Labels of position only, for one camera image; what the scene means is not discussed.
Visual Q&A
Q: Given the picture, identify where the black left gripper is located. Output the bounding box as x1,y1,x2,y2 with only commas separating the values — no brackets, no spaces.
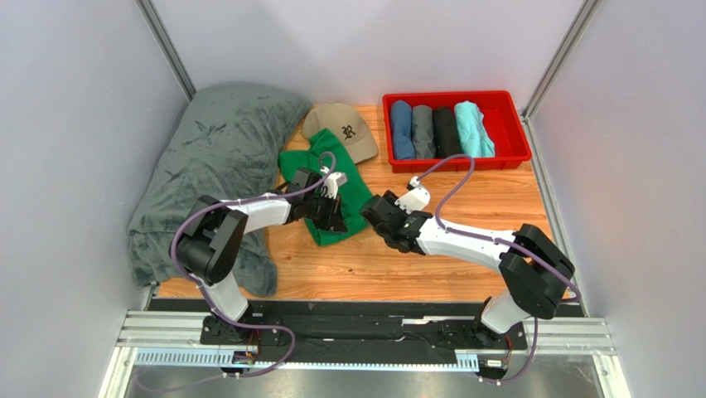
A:
302,192,346,233

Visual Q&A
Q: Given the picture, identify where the green t-shirt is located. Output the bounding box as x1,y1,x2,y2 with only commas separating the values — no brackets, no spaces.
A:
278,129,373,246

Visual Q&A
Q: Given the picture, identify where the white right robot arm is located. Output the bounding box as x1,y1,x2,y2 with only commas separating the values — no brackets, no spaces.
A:
360,192,575,335

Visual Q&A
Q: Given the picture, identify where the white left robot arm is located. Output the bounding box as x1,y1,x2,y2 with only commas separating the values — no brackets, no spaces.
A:
169,166,348,343

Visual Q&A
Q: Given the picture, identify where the blue rolled t-shirt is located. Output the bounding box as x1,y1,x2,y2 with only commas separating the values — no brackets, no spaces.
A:
389,100,415,161

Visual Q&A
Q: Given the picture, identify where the tan baseball cap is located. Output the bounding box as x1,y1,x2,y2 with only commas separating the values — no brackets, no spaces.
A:
302,103,379,163

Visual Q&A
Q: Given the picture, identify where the black rolled t-shirt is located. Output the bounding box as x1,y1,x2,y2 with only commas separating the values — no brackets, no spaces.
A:
433,107,463,158

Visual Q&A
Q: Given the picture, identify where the grey rolled t-shirt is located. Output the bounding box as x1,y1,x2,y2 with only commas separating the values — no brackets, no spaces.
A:
412,105,436,159

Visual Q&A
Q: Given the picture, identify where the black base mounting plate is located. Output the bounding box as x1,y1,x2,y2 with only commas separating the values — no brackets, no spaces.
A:
200,300,528,365

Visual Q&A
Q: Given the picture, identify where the turquoise rolled t-shirt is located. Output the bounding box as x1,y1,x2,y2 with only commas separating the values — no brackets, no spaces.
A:
454,101,496,158

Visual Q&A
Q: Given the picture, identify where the grey plush pillow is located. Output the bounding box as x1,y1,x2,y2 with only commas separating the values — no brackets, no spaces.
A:
127,82,312,286

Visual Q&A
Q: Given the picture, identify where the red plastic bin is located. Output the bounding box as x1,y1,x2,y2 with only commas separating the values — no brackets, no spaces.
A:
382,90,532,175

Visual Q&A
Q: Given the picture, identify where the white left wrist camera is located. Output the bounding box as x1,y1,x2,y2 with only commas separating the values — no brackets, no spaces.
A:
319,166,347,200

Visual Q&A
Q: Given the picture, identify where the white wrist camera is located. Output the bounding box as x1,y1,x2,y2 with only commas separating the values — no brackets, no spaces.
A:
319,166,347,200
394,177,431,214

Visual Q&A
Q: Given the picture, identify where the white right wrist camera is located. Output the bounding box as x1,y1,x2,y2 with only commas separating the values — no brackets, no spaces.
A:
394,177,431,214

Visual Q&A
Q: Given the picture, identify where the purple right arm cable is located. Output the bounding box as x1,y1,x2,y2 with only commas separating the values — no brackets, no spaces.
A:
408,153,583,384

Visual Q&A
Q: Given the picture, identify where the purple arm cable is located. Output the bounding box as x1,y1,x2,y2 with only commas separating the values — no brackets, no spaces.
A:
168,151,337,379
408,153,583,384

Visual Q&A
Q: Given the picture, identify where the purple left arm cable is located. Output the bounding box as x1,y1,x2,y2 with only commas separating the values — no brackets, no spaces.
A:
168,151,337,379

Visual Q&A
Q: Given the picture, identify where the aluminium frame rail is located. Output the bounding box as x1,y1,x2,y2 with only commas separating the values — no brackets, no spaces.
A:
99,299,630,397

